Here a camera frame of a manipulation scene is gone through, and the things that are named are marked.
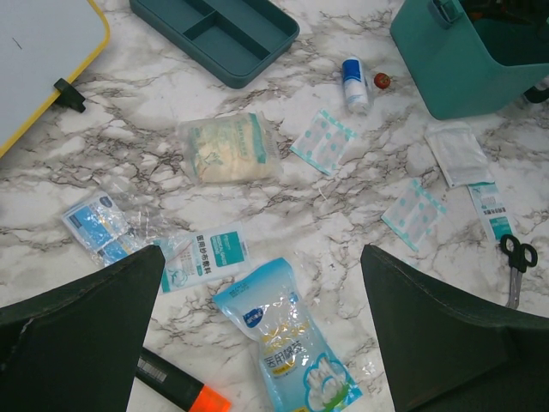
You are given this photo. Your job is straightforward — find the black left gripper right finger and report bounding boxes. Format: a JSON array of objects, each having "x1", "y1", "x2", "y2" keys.
[{"x1": 360, "y1": 245, "x2": 548, "y2": 411}]

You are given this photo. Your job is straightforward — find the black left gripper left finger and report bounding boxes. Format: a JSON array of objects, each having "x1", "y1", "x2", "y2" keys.
[{"x1": 1, "y1": 245, "x2": 165, "y2": 411}]

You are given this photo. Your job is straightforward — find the blue cotton swab bag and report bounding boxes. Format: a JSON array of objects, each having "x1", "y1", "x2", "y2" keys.
[{"x1": 214, "y1": 257, "x2": 362, "y2": 411}]

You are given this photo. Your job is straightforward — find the clear white gauze pad pack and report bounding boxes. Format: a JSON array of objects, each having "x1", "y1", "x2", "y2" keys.
[{"x1": 425, "y1": 121, "x2": 495, "y2": 188}]

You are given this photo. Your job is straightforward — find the yellowish gauze roll bag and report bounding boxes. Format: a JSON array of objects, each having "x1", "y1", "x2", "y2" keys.
[{"x1": 176, "y1": 112, "x2": 282, "y2": 185}]

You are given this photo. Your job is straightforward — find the teal medicine kit box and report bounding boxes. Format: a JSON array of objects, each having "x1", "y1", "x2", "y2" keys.
[{"x1": 390, "y1": 1, "x2": 548, "y2": 120}]

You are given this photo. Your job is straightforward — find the blue alcohol pad sachets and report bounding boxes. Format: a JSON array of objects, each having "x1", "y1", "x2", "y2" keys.
[{"x1": 62, "y1": 191, "x2": 146, "y2": 266}]

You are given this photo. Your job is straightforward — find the black orange highlighter marker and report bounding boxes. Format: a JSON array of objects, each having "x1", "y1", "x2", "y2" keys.
[{"x1": 136, "y1": 348, "x2": 232, "y2": 412}]

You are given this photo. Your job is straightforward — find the teal plaster sheet middle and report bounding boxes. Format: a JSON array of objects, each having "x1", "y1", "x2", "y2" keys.
[{"x1": 381, "y1": 179, "x2": 447, "y2": 251}]

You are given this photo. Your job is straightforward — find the teal plaster sheet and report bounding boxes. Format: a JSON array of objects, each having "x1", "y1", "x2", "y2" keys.
[
  {"x1": 381, "y1": 179, "x2": 447, "y2": 251},
  {"x1": 290, "y1": 109, "x2": 357, "y2": 176}
]

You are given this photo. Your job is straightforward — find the small gauze dressing packet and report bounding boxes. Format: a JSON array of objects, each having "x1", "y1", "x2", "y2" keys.
[{"x1": 153, "y1": 221, "x2": 251, "y2": 294}]

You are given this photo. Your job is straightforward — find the long gauze dressing packet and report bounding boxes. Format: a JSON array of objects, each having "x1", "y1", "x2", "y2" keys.
[{"x1": 468, "y1": 183, "x2": 515, "y2": 242}]

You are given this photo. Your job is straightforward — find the teal plaster sheet far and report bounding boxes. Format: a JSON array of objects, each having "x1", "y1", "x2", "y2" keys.
[{"x1": 290, "y1": 109, "x2": 357, "y2": 176}]

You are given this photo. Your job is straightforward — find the small red brown cap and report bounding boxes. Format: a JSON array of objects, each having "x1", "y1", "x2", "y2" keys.
[{"x1": 373, "y1": 73, "x2": 391, "y2": 89}]

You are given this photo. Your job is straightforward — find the yellow framed whiteboard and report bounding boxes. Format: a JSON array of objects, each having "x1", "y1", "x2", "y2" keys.
[{"x1": 1, "y1": 0, "x2": 110, "y2": 154}]

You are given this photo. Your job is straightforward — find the teal divided tray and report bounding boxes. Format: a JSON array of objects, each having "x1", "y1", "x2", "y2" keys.
[{"x1": 130, "y1": 0, "x2": 300, "y2": 89}]

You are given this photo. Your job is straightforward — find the black handled scissors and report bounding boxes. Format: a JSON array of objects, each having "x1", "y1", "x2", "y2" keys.
[{"x1": 499, "y1": 234, "x2": 538, "y2": 310}]

